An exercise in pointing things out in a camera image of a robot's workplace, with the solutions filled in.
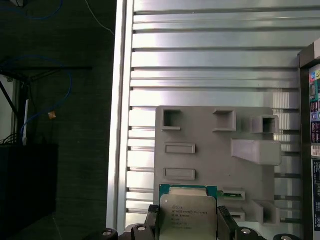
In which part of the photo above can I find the green RAM stick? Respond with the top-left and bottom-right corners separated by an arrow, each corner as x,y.
216,190 -> 243,200

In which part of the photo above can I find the grey plastic parts rack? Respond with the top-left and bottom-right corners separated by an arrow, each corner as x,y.
153,106 -> 282,226

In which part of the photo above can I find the blue cable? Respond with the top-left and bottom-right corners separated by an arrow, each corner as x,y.
0,54 -> 74,146

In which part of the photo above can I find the silver green CPU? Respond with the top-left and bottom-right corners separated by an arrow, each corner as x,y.
158,184 -> 218,237

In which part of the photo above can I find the thin white cable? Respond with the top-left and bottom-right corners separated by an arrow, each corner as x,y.
84,0 -> 116,34

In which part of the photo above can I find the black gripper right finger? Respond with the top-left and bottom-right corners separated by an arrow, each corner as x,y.
216,205 -> 298,240

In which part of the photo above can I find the white upright post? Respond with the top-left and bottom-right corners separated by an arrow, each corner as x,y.
22,98 -> 30,146

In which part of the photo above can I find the black box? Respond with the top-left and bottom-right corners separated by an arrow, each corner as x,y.
0,143 -> 60,226

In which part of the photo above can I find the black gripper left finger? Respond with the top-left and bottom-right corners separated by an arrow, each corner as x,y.
101,204 -> 161,240

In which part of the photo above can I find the black PC case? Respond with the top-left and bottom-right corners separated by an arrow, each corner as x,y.
296,41 -> 320,240

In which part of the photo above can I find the black metal desk frame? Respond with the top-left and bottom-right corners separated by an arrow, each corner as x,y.
0,65 -> 93,118

